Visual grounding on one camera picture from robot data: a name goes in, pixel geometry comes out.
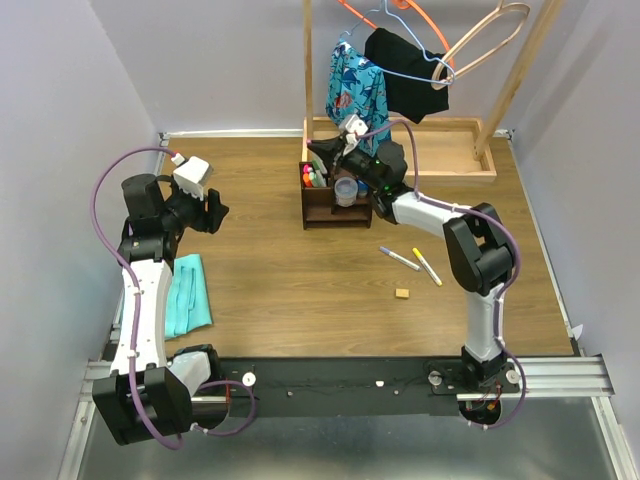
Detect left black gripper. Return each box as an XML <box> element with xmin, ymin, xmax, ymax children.
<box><xmin>160</xmin><ymin>171</ymin><xmax>230</xmax><ymax>233</ymax></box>

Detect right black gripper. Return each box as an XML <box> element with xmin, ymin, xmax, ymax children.
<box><xmin>308</xmin><ymin>135</ymin><xmax>383</xmax><ymax>192</ymax></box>

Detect green capped marker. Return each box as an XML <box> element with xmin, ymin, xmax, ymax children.
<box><xmin>312</xmin><ymin>159</ymin><xmax>327</xmax><ymax>188</ymax></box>

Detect clear round pin container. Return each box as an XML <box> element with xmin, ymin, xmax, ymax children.
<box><xmin>334</xmin><ymin>176</ymin><xmax>358</xmax><ymax>207</ymax></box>

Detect purple capped marker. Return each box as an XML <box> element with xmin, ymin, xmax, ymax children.
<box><xmin>379</xmin><ymin>246</ymin><xmax>421</xmax><ymax>272</ymax></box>

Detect yellow capped marker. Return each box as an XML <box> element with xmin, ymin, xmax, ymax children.
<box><xmin>412</xmin><ymin>247</ymin><xmax>443</xmax><ymax>287</ymax></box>

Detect blue cylindrical pin container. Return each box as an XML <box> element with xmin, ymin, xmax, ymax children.
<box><xmin>357</xmin><ymin>180</ymin><xmax>369</xmax><ymax>198</ymax></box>

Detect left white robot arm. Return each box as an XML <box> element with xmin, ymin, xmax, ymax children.
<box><xmin>92</xmin><ymin>174</ymin><xmax>229</xmax><ymax>445</ymax></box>

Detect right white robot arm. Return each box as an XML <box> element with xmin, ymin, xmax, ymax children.
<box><xmin>307</xmin><ymin>136</ymin><xmax>516</xmax><ymax>392</ymax></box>

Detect brown wooden desk organizer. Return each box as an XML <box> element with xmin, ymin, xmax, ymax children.
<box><xmin>298</xmin><ymin>162</ymin><xmax>373</xmax><ymax>230</ymax></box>

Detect blue patterned shorts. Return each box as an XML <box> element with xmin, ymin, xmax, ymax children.
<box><xmin>325</xmin><ymin>40</ymin><xmax>389</xmax><ymax>131</ymax></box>

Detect black garment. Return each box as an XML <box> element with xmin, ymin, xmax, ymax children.
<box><xmin>365</xmin><ymin>28</ymin><xmax>449</xmax><ymax>124</ymax></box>

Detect folded teal cloth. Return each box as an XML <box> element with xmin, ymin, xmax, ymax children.
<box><xmin>118</xmin><ymin>253</ymin><xmax>214</xmax><ymax>339</ymax></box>

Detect wooden clothes rack tray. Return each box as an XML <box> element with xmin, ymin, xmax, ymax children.
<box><xmin>300</xmin><ymin>1</ymin><xmax>565</xmax><ymax>185</ymax></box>

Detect wooden hanger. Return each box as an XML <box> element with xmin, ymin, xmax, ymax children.
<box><xmin>430</xmin><ymin>0</ymin><xmax>532</xmax><ymax>92</ymax></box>

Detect orange plastic hanger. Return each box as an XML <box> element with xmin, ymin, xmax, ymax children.
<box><xmin>338</xmin><ymin>1</ymin><xmax>455</xmax><ymax>69</ymax></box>

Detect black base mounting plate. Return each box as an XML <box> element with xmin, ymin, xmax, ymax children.
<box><xmin>164</xmin><ymin>355</ymin><xmax>521</xmax><ymax>419</ymax></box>

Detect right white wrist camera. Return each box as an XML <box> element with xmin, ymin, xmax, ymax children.
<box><xmin>338</xmin><ymin>114</ymin><xmax>368</xmax><ymax>155</ymax></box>

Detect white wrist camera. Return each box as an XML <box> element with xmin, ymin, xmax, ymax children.
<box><xmin>171</xmin><ymin>153</ymin><xmax>213</xmax><ymax>200</ymax></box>
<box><xmin>338</xmin><ymin>114</ymin><xmax>368</xmax><ymax>155</ymax></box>

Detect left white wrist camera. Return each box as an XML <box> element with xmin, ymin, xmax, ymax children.
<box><xmin>171</xmin><ymin>153</ymin><xmax>213</xmax><ymax>200</ymax></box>

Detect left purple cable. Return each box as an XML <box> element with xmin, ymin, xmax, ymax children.
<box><xmin>89</xmin><ymin>146</ymin><xmax>259</xmax><ymax>451</ymax></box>

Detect purple cable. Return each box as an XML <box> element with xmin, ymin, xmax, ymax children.
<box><xmin>357</xmin><ymin>119</ymin><xmax>529</xmax><ymax>432</ymax></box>
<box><xmin>89</xmin><ymin>146</ymin><xmax>259</xmax><ymax>451</ymax></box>

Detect light blue wire hanger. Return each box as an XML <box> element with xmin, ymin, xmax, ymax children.
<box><xmin>339</xmin><ymin>1</ymin><xmax>456</xmax><ymax>90</ymax></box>

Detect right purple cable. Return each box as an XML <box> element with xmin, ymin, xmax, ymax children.
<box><xmin>357</xmin><ymin>119</ymin><xmax>529</xmax><ymax>432</ymax></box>

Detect aluminium rail frame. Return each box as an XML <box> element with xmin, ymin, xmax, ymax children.
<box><xmin>87</xmin><ymin>128</ymin><xmax>614</xmax><ymax>450</ymax></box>

